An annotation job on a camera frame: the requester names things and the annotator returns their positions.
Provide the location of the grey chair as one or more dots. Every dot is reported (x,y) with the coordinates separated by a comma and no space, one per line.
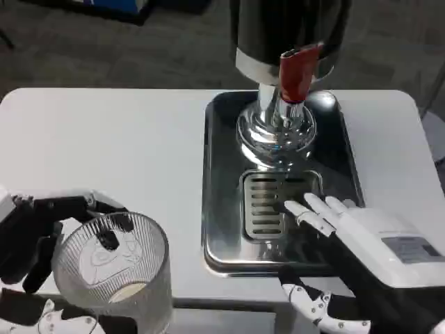
(432,132)

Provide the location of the clear ribbed glass cup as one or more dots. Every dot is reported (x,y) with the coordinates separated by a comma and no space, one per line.
(139,278)

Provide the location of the steel slotted drip grid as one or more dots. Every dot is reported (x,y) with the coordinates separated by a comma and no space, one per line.
(264,205)

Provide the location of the steel drip tray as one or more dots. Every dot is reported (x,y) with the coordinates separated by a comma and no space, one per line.
(222,195)

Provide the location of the black steel drink dispenser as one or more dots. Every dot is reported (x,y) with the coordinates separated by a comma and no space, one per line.
(264,38)

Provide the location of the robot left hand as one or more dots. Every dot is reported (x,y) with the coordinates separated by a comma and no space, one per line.
(21,240)

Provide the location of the white table frame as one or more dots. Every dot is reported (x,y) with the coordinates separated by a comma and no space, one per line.
(229,316)

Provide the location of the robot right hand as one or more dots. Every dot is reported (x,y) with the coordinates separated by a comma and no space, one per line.
(379,243)

